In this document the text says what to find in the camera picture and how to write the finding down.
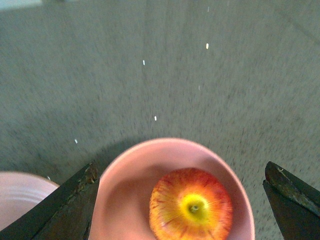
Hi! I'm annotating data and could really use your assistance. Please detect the red yellow apple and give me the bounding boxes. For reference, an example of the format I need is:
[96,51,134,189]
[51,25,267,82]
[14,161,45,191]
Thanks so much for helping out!
[149,168,233,240]

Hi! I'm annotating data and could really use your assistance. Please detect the pink oval plate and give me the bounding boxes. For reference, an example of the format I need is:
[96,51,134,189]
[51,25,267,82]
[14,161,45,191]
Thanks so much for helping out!
[0,171,59,230]

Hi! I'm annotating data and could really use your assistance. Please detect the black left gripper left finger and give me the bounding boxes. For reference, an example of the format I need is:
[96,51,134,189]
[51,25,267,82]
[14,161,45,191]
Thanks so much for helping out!
[0,162,100,240]

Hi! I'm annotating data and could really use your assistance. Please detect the pink bowl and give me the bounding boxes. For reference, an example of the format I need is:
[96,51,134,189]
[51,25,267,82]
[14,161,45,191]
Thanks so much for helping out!
[89,138,256,240]

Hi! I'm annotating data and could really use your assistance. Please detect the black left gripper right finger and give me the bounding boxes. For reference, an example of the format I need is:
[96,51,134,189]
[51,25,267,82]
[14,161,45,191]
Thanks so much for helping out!
[263,161,320,240]

